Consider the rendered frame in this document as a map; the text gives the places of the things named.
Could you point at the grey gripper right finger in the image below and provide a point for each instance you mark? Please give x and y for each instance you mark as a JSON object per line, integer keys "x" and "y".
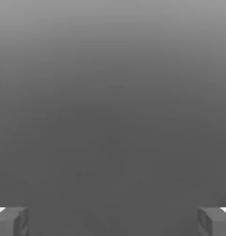
{"x": 215, "y": 223}

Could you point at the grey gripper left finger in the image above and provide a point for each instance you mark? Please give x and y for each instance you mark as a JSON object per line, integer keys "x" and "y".
{"x": 9, "y": 223}

